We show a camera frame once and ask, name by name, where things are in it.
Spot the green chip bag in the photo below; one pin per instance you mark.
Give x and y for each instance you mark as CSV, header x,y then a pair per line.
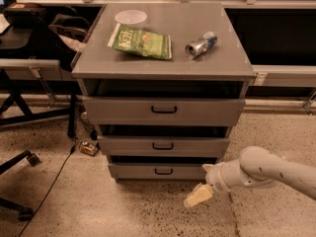
x,y
140,42

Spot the grey drawer cabinet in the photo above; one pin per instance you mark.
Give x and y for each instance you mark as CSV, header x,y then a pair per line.
x,y
223,72

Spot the silver blue soda can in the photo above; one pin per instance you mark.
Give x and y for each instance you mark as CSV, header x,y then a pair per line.
x,y
201,45

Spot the clear plastic bowl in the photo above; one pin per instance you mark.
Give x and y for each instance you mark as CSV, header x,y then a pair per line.
x,y
132,18

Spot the grey top drawer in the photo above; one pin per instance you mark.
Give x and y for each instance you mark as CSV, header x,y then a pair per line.
x,y
163,111

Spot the black desk frame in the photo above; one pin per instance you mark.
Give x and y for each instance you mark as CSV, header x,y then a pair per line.
x,y
21,77

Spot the small jar on floor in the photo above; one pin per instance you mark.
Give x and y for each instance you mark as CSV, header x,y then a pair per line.
x,y
88,148

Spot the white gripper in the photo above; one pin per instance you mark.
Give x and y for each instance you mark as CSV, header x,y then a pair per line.
x,y
214,177

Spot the grey drawer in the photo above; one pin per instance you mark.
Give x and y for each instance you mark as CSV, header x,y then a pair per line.
x,y
157,172
163,111
163,146

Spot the grey bottom drawer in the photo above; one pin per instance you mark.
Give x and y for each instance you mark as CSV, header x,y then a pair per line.
x,y
157,172

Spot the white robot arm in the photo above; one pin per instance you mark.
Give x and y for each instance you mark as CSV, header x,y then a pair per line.
x,y
256,167

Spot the grey middle drawer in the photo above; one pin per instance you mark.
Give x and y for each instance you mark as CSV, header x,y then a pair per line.
x,y
163,146

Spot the black bag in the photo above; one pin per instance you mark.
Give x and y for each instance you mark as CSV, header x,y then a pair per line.
x,y
39,32

